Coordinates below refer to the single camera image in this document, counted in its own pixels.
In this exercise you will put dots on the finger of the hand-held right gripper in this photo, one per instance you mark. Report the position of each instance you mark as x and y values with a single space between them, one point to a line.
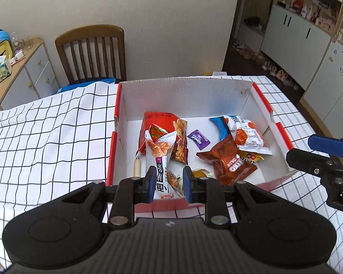
308 159
327 145

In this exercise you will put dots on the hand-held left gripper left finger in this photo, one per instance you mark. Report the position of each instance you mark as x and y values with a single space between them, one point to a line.
151 185

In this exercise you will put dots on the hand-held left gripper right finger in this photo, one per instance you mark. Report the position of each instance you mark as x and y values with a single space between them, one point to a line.
188 185

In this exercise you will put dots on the green egg yolk pastry packet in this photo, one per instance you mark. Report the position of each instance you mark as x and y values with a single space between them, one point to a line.
201 173

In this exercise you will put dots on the beige sausage stick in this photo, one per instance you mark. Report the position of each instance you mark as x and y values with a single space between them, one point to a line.
137 167

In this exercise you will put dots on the white red noodle snack packet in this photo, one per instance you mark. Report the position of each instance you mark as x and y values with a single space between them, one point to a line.
161 159

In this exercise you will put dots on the brown foil snack packet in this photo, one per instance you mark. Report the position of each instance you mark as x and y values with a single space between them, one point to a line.
225 159

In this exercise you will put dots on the purple candy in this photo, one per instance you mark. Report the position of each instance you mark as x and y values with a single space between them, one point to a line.
199 139

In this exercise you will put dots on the yellow snack packet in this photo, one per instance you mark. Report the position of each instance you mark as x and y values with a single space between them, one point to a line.
253 157

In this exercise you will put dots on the red chips packet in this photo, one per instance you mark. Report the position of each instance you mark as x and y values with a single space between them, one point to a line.
171 125

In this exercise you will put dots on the white orange snack packet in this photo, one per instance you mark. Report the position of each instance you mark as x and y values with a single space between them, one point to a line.
250 138

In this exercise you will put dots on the blue biscuit packet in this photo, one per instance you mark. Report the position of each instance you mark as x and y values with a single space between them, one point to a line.
220 127

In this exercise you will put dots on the red cardboard box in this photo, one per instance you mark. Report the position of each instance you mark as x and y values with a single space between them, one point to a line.
188 97

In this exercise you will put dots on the white cabinet with stickers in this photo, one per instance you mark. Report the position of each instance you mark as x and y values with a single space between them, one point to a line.
334 82

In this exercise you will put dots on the row of shoes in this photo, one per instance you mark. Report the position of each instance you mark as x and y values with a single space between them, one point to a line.
263 65

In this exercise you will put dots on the checked white tablecloth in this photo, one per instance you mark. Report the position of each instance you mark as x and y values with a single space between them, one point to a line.
45 137

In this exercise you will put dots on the blue flat box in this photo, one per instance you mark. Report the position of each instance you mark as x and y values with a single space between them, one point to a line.
85 85

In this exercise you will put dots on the assorted shelf ornaments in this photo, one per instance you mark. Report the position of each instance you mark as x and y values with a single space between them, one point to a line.
308 10

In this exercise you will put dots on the wooden chair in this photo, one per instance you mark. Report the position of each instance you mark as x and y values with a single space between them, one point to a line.
91 51

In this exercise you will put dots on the wooden side cabinet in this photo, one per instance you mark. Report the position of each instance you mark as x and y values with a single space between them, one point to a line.
31 74

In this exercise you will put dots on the white charger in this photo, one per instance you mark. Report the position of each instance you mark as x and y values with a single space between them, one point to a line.
15 57

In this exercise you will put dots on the group of clear glasses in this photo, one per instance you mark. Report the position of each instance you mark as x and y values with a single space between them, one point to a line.
21 42

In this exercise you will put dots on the blue yellow bag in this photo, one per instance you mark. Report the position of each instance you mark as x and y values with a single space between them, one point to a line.
1 42

